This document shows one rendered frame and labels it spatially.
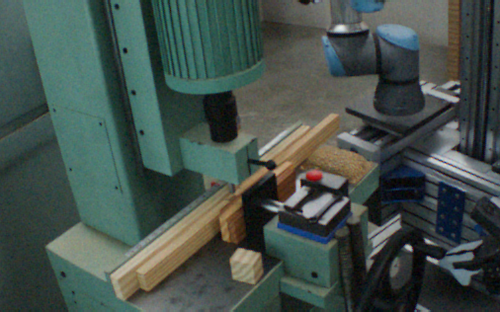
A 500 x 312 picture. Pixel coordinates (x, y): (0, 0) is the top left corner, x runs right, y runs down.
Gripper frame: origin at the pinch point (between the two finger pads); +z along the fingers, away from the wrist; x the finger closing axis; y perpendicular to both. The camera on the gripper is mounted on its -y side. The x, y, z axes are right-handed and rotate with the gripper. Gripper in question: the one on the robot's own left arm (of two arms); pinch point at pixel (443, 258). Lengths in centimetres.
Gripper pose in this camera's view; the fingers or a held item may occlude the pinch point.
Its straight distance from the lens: 115.8
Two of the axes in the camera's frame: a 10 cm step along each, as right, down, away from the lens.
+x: 6.0, -4.6, 6.6
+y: 4.9, 8.6, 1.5
